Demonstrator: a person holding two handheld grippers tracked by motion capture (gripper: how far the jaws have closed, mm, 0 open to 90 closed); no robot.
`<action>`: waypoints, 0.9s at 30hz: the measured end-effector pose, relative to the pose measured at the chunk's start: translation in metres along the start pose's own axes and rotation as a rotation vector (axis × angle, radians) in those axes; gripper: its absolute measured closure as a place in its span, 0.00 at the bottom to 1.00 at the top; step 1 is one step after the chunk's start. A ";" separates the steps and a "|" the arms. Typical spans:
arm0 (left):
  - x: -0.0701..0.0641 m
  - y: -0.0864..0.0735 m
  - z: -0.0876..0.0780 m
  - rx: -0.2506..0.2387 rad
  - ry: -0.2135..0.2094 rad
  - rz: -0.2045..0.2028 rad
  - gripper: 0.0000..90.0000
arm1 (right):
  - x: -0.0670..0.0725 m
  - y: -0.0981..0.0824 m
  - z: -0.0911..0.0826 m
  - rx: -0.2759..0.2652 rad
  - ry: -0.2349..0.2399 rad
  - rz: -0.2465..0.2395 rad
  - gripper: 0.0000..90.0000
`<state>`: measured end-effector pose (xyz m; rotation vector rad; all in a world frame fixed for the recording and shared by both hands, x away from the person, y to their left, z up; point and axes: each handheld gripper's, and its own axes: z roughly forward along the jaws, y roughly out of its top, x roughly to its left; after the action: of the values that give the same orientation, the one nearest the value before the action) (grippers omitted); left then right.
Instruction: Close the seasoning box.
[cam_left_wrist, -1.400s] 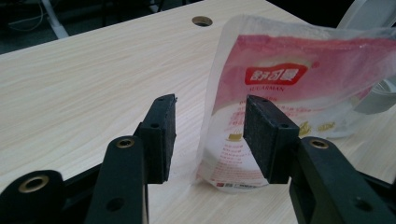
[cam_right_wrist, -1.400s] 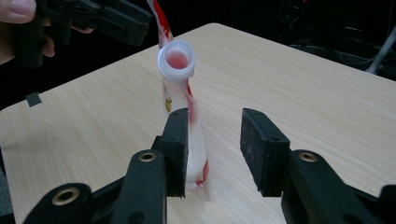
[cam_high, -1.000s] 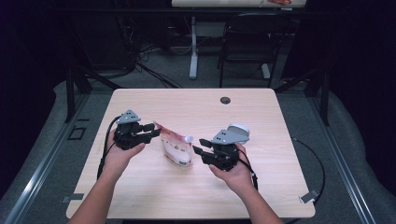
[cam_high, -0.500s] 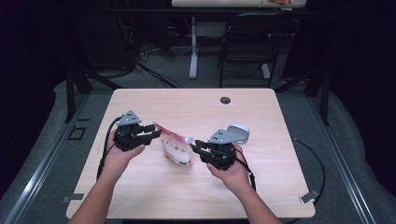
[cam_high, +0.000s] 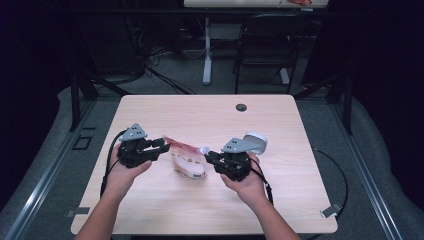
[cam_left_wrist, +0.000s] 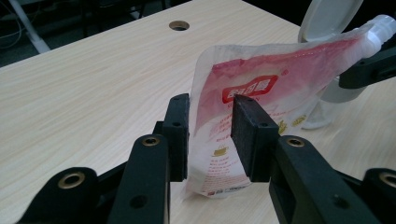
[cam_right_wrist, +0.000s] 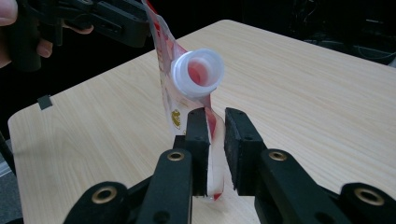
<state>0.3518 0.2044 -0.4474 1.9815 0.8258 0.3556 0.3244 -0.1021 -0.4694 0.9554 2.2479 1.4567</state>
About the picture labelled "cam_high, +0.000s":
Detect white desk leg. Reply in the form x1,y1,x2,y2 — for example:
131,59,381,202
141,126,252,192
202,17,213,86

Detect bundle of black floor cables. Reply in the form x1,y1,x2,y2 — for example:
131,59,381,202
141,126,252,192
126,16,198,96

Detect black metal stand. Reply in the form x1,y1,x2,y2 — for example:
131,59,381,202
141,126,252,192
69,66,131,133
293,71,354,136

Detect red and white spout pouch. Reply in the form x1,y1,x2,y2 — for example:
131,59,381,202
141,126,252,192
163,134,211,180

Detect aluminium rail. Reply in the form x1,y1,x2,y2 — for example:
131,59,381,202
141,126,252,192
3,99,98,240
328,99,404,240

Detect person's right hand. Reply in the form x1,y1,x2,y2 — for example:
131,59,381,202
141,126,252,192
219,151,268,210

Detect clear container with white lid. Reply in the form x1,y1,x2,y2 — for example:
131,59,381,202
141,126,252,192
243,131,268,156

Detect person's left hand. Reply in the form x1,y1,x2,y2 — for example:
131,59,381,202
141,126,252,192
104,145,153,200

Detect right hand-held gripper cable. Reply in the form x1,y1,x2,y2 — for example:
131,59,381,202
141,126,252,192
248,158,274,206

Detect left hand-held gripper cable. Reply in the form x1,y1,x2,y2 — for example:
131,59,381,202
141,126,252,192
99,129,129,198

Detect black folding chair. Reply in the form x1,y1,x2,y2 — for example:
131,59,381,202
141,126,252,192
233,13,314,95

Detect grey tape strip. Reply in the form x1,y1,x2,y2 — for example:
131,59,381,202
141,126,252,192
65,206,91,218

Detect black looped cable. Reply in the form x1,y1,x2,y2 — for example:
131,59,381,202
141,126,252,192
311,147,349,218

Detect hand-held gripper cable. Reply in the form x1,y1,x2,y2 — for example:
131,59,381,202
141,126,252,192
248,158,274,206
99,129,129,198

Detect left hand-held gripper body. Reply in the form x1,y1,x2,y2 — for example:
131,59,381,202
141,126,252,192
116,123,158,169

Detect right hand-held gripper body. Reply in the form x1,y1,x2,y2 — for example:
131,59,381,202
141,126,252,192
214,137,263,183

